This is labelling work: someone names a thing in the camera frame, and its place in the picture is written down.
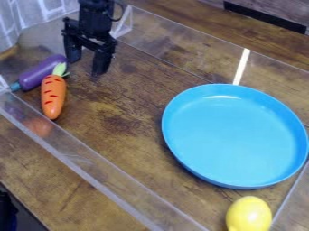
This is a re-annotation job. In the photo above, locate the orange toy carrot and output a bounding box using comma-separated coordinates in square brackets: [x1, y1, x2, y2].
[41, 62, 68, 120]

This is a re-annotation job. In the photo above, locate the clear acrylic corner bracket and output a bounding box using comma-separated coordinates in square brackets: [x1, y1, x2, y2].
[110, 5, 132, 39]

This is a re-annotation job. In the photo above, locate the purple toy eggplant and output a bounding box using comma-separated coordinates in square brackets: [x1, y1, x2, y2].
[9, 54, 67, 91]

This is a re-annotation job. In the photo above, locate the clear acrylic enclosure wall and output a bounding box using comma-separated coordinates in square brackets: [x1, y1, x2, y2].
[0, 7, 309, 231]

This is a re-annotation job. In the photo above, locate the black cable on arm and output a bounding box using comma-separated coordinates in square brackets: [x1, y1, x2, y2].
[106, 0, 127, 23]

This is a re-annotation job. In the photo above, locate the blue plastic plate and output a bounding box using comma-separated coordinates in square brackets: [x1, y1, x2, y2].
[162, 84, 309, 189]

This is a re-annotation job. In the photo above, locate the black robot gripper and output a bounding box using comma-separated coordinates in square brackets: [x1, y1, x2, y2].
[63, 0, 118, 76]

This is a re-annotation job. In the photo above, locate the yellow toy lemon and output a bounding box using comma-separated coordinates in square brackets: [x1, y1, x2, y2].
[226, 196, 273, 231]

